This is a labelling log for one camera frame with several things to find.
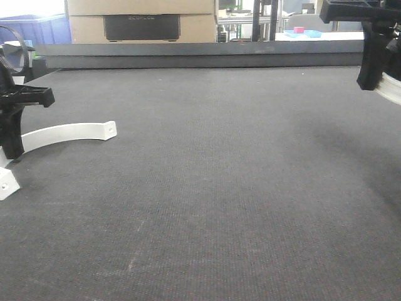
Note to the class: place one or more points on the large cardboard box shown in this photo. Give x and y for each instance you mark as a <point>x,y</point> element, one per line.
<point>142,22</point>

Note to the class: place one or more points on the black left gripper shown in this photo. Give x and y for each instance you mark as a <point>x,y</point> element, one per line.
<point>13,98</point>

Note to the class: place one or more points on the light blue tray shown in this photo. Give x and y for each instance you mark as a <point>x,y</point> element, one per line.
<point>305,33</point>

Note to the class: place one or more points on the dark blue storage crate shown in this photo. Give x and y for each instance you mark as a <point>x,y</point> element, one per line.
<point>52,29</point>

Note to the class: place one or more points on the red block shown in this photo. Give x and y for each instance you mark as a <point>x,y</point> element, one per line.
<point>298,30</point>

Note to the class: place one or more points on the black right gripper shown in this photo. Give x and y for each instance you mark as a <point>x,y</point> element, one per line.
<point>379,39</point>

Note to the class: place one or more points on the large white curved pipe clamp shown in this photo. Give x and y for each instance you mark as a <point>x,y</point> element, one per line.
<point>53,135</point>

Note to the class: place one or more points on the small white curved pipe clamp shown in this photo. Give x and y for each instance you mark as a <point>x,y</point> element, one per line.
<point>389,88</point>

